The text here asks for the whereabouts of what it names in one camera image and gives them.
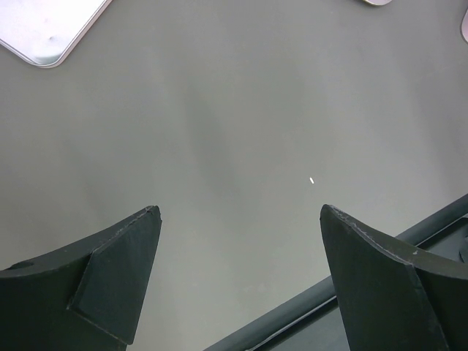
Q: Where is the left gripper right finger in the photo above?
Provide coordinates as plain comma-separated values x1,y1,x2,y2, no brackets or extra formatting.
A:
320,205,467,350

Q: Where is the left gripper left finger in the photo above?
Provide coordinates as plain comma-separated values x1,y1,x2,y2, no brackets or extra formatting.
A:
1,205,161,350

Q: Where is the small plain metal tray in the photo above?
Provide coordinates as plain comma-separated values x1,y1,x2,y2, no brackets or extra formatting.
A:
1,0,111,69

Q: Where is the pink chocolate tin box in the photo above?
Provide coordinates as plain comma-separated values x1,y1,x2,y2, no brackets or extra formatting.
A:
460,10,468,43

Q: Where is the large stepped metal tray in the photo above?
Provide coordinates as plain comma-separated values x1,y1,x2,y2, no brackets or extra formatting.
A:
362,0,392,7

